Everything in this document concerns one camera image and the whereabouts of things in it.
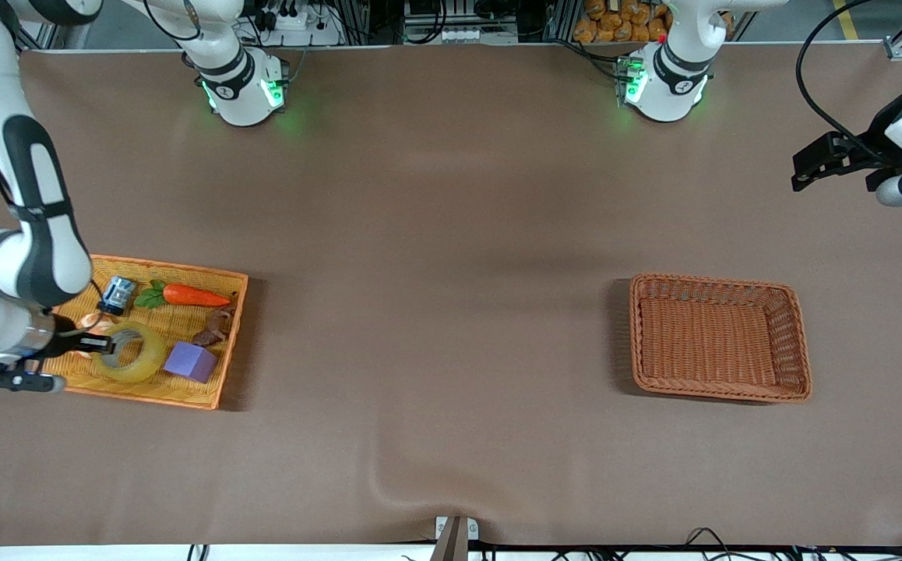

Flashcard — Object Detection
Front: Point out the bag of orange buns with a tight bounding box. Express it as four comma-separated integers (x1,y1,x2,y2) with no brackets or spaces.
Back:
573,0,671,44

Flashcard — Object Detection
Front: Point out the white power strip with plugs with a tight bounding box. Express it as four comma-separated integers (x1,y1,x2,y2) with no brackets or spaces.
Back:
262,0,343,46

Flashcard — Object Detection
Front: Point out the metal table clamp bracket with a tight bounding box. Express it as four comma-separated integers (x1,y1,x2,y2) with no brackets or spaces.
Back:
435,516,480,561

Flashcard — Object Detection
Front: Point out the brown wicker basket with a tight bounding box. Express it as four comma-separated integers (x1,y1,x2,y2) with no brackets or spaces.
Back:
629,273,812,404

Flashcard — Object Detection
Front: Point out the small blue silver can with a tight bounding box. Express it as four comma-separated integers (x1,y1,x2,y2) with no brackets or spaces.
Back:
98,276,138,316

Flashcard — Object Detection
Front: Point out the brown table mat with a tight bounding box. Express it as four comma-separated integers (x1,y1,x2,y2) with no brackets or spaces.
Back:
0,43,902,546

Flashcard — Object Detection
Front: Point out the yellow orange wicker tray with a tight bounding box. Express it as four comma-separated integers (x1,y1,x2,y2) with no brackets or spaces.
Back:
52,255,249,411

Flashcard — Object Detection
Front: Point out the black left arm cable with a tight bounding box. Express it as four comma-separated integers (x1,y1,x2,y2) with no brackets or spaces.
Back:
795,0,896,157

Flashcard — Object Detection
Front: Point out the brown toy animal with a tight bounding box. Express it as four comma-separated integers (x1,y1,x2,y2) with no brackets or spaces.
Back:
191,305,237,348

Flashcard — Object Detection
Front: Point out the white slim power strip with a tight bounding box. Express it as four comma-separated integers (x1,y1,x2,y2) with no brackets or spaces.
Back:
439,28,518,44

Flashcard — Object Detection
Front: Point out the purple block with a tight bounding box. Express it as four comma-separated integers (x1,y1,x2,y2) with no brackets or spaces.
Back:
164,340,219,383

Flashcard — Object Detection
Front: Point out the yellow packing tape roll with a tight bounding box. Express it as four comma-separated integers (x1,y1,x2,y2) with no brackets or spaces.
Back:
93,321,167,384

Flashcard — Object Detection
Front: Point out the orange toy carrot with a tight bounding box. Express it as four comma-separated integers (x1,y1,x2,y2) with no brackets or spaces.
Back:
134,280,234,310

